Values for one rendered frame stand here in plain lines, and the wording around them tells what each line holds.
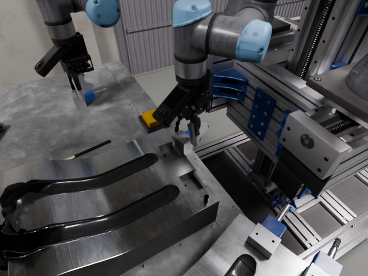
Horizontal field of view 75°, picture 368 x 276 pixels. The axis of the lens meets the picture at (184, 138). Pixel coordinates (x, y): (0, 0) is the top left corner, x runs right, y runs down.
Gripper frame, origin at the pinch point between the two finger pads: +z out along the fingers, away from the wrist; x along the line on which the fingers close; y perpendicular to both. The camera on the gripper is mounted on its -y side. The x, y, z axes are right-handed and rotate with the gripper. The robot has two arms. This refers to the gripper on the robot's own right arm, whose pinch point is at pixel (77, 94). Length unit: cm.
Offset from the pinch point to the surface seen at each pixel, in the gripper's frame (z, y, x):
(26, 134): 4.6, -19.9, -4.4
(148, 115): 0.9, 13.7, -24.6
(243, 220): -1, 10, -69
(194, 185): -2, 7, -56
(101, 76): 4.6, 14.2, 14.1
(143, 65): 76, 99, 133
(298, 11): 54, 311, 91
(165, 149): -2.4, 7.9, -42.8
